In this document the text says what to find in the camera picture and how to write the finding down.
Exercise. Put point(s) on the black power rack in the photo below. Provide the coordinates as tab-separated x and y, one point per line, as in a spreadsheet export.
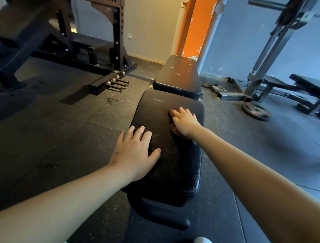
75	45

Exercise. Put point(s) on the black weight plate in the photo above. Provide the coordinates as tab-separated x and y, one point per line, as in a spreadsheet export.
256	111

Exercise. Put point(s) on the person's right middle finger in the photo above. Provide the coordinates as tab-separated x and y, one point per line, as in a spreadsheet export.
182	110

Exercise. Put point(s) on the white wall socket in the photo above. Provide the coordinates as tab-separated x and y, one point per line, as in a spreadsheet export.
129	35

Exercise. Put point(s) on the small floor weight plate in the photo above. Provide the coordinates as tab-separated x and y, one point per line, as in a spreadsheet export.
205	85

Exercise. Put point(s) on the grey barbell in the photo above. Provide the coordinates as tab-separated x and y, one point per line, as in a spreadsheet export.
275	5

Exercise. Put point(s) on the grey weight machine frame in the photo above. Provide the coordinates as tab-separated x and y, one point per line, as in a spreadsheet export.
265	67

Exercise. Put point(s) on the black incline bench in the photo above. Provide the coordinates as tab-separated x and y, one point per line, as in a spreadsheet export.
305	87

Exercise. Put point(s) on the reddish brown cleaning cloth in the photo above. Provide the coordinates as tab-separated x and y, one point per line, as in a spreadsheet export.
175	130

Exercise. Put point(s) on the black bench foot bar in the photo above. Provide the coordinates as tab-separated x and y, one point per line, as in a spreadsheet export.
160	215

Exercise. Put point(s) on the person's right hand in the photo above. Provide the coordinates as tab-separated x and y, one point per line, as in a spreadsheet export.
186	125

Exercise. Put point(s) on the person's left hand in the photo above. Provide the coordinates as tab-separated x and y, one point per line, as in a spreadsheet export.
131	157

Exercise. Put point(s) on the person's left thumb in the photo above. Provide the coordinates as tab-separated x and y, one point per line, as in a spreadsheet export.
154	155

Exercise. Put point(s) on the person's right forearm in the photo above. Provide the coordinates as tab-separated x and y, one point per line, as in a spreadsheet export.
262	190

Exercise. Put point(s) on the person's white shoe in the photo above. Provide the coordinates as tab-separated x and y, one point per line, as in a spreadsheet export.
202	240

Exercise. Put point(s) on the black bench back pad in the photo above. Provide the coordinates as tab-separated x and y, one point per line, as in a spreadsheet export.
178	75

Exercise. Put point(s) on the person's left middle finger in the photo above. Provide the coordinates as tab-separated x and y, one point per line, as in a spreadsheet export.
139	134

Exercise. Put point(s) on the black bench seat pad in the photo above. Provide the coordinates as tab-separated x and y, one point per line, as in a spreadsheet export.
172	160

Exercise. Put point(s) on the metal rack bolts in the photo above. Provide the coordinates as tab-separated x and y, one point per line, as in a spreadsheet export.
118	83

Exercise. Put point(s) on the white pipe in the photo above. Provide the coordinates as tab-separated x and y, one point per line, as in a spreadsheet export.
212	35

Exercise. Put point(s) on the person's right thumb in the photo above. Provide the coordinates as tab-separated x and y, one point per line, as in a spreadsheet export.
175	121

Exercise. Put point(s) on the person's left little finger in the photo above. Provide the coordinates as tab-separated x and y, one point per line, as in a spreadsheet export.
120	139

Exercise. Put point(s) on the orange pillar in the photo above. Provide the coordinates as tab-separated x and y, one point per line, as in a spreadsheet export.
198	27

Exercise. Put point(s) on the person's left forearm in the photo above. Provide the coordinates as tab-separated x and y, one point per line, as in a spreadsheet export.
62	207

